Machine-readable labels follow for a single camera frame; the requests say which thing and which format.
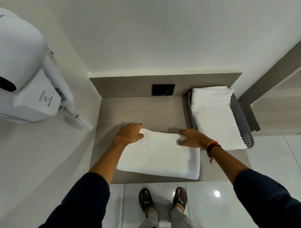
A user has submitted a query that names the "person's right hand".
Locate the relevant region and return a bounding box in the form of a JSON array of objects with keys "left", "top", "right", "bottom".
[{"left": 177, "top": 128, "right": 212, "bottom": 149}]

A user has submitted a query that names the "person's left hand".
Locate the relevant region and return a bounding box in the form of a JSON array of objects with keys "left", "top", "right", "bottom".
[{"left": 115, "top": 122, "right": 144, "bottom": 145}]

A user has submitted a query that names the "white towel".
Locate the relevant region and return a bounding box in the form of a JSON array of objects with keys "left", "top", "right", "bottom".
[
  {"left": 116, "top": 128, "right": 201, "bottom": 180},
  {"left": 191, "top": 86, "right": 248, "bottom": 151}
]

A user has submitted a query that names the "person's left forearm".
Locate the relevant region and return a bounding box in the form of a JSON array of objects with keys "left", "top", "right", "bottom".
[{"left": 38, "top": 138, "right": 128, "bottom": 228}]

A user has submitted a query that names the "person's right forearm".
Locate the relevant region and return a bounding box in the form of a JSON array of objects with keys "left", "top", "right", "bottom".
[{"left": 207, "top": 144, "right": 301, "bottom": 228}]

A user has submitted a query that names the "orange red thread wristband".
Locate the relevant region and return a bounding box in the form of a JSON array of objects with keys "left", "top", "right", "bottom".
[{"left": 206, "top": 140, "right": 222, "bottom": 164}]

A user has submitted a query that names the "white towel in basket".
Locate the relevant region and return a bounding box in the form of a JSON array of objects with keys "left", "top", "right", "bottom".
[{"left": 191, "top": 86, "right": 248, "bottom": 151}]

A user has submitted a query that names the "person's right black sandal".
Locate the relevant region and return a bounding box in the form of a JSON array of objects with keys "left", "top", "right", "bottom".
[{"left": 172, "top": 187, "right": 188, "bottom": 212}]

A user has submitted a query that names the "person's black sandal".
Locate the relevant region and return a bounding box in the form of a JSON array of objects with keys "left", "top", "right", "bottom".
[
  {"left": 138, "top": 188, "right": 155, "bottom": 218},
  {"left": 172, "top": 187, "right": 188, "bottom": 212}
]

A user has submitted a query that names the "grey plastic basket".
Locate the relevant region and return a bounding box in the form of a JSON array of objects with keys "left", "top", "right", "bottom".
[{"left": 187, "top": 90, "right": 254, "bottom": 150}]

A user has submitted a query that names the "person's left black sandal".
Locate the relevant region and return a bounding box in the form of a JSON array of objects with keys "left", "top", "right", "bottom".
[{"left": 138, "top": 188, "right": 155, "bottom": 218}]

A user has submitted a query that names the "person's right grey trouser leg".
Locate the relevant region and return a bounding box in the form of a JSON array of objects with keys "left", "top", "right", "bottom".
[{"left": 170, "top": 207, "right": 196, "bottom": 228}]

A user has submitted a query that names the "person's grey trouser leg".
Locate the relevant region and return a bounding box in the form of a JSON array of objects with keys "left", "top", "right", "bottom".
[
  {"left": 139, "top": 208, "right": 159, "bottom": 228},
  {"left": 170, "top": 207, "right": 196, "bottom": 228}
]

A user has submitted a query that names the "person's left grey trouser leg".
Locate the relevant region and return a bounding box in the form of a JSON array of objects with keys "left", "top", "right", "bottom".
[{"left": 139, "top": 208, "right": 159, "bottom": 228}]

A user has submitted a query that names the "grey wooden cabinet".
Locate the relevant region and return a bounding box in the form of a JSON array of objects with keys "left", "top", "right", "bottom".
[{"left": 238, "top": 40, "right": 301, "bottom": 137}]

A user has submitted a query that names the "white hair dryer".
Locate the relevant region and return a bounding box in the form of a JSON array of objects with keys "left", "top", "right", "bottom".
[{"left": 0, "top": 8, "right": 48, "bottom": 92}]

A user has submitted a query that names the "black wall plate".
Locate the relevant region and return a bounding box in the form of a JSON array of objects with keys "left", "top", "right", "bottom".
[{"left": 152, "top": 84, "right": 175, "bottom": 96}]

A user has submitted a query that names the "white coiled cord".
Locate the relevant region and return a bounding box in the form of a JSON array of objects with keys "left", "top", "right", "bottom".
[{"left": 58, "top": 104, "right": 94, "bottom": 131}]

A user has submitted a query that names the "white hair dryer wall holder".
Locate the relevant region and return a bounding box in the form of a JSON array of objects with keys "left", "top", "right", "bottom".
[{"left": 0, "top": 54, "right": 75, "bottom": 124}]

